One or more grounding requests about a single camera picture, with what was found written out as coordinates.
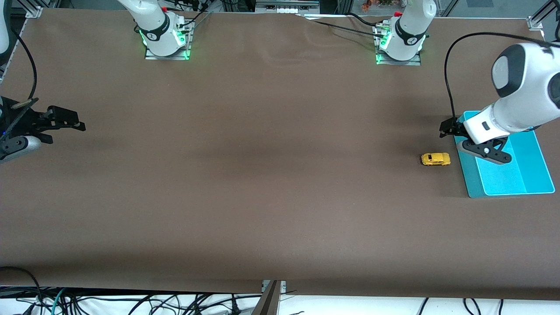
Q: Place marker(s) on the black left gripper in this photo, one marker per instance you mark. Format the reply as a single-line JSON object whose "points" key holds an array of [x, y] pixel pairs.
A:
{"points": [[453, 127]]}

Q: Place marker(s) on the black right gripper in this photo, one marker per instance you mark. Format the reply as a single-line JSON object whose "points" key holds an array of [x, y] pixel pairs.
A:
{"points": [[27, 122]]}

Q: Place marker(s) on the yellow beetle toy car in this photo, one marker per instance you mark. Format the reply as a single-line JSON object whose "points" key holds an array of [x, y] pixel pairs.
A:
{"points": [[435, 159]]}

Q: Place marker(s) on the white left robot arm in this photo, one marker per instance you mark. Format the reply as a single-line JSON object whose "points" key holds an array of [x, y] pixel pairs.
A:
{"points": [[525, 96]]}

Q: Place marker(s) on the turquoise plastic bin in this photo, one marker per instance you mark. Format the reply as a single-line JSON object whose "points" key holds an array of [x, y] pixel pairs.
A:
{"points": [[503, 179]]}

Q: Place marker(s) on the orange background objects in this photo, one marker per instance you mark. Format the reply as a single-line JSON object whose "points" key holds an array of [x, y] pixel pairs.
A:
{"points": [[366, 6]]}

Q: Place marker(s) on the brown table cover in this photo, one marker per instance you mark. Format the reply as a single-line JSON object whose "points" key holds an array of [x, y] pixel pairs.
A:
{"points": [[280, 197]]}

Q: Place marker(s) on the white power strip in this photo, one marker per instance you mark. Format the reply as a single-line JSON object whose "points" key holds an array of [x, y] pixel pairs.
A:
{"points": [[288, 9]]}

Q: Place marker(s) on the grey table support beam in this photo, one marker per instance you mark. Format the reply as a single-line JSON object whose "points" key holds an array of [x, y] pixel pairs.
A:
{"points": [[267, 304]]}

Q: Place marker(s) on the aluminium corner bracket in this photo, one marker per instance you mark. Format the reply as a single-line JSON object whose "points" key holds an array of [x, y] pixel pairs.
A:
{"points": [[34, 12], [535, 23]]}

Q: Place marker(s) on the small metal table bracket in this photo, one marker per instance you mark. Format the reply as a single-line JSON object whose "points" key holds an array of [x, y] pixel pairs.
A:
{"points": [[283, 286]]}

